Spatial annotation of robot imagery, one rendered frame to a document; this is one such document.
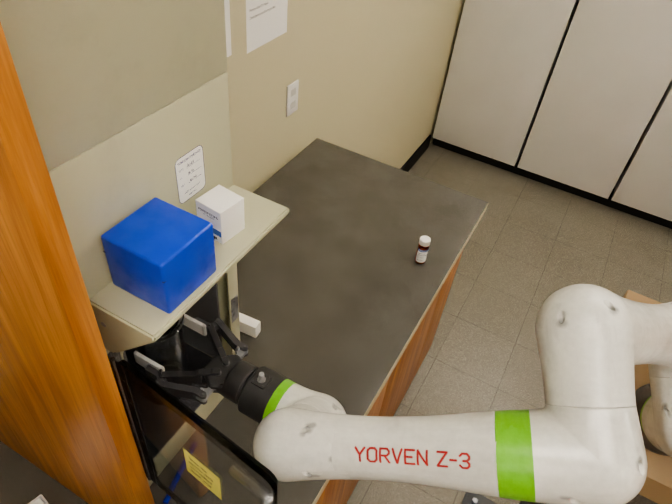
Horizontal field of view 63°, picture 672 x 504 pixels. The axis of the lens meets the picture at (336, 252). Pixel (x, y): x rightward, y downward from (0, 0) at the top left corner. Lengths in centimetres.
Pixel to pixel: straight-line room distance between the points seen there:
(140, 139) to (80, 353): 27
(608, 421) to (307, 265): 105
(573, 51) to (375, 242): 218
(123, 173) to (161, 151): 7
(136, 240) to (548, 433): 57
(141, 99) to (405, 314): 101
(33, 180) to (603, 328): 65
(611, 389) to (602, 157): 311
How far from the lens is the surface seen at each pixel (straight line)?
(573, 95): 369
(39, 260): 60
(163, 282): 71
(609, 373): 78
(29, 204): 55
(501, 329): 290
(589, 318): 77
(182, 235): 73
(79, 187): 71
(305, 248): 168
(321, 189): 191
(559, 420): 79
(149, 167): 78
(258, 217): 89
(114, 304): 78
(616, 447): 78
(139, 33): 71
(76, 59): 66
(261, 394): 100
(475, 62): 375
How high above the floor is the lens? 208
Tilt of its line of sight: 43 degrees down
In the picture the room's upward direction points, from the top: 7 degrees clockwise
